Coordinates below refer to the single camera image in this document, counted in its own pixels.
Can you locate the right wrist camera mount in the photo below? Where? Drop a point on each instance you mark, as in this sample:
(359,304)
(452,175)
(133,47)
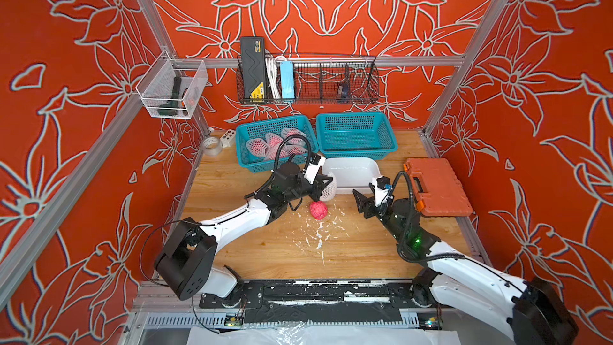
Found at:
(382,188)

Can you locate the dark green handled tool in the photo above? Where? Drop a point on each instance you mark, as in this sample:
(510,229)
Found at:
(171,106)

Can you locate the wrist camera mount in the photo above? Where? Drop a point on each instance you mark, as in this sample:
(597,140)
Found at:
(382,188)
(314,163)

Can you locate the teal basket for bare apples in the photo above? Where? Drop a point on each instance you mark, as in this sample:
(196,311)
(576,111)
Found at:
(342,135)

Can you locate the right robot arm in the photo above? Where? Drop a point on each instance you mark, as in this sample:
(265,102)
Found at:
(526,311)

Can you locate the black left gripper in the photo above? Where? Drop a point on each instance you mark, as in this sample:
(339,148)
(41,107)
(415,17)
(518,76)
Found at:
(317,185)

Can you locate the light blue power bank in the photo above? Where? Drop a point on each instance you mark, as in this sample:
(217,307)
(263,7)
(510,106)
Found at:
(287,81)

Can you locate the orange tool case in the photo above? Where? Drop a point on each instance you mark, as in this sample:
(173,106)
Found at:
(437,189)

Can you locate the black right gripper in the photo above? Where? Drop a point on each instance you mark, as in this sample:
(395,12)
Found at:
(366,204)

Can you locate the black box device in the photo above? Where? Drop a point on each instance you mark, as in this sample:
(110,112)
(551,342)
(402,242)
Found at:
(253,66)

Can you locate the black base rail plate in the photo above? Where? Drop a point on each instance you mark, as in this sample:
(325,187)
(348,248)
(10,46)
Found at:
(307,303)

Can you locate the white plastic tub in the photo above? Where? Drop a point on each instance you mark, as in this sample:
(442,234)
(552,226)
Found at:
(352,173)

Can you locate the small black device in basket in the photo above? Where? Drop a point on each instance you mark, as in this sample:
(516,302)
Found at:
(343,95)

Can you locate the black wire wall basket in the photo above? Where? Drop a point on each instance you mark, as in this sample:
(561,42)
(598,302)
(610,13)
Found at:
(317,78)

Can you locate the clear tape roll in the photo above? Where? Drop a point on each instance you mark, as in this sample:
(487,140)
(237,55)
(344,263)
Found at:
(212,146)

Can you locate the teal basket with netted apples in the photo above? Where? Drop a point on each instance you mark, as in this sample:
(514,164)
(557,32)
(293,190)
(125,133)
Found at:
(259,130)

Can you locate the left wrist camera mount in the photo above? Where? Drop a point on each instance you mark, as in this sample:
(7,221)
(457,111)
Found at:
(314,163)

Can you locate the white remote control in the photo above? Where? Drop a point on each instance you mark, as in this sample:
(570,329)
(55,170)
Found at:
(228,139)

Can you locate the clear acrylic wall box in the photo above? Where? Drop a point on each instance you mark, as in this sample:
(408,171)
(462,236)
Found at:
(171,88)

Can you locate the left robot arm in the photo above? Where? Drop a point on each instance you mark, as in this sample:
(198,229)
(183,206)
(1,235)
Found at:
(186,262)

